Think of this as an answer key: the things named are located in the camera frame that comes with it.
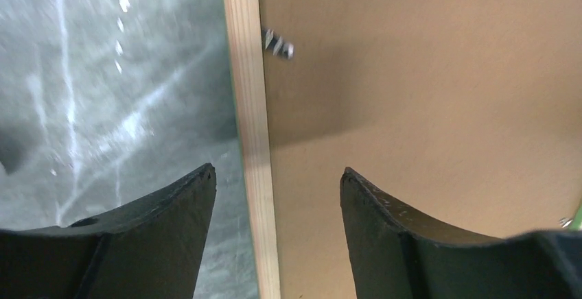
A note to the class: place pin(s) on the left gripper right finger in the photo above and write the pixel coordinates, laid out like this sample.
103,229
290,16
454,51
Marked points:
397,251

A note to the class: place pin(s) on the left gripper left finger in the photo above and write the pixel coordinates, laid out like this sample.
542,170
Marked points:
149,248

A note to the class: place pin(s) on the brown backing board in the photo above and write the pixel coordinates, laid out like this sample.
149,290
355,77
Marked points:
409,83

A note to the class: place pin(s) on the wooden picture frame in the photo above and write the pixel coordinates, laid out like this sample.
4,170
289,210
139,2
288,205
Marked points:
252,129

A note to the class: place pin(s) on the bottom edge metal turn clip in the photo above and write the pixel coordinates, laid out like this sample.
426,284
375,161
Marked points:
565,222

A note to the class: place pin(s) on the left side metal turn clip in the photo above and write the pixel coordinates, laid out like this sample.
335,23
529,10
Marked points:
276,44

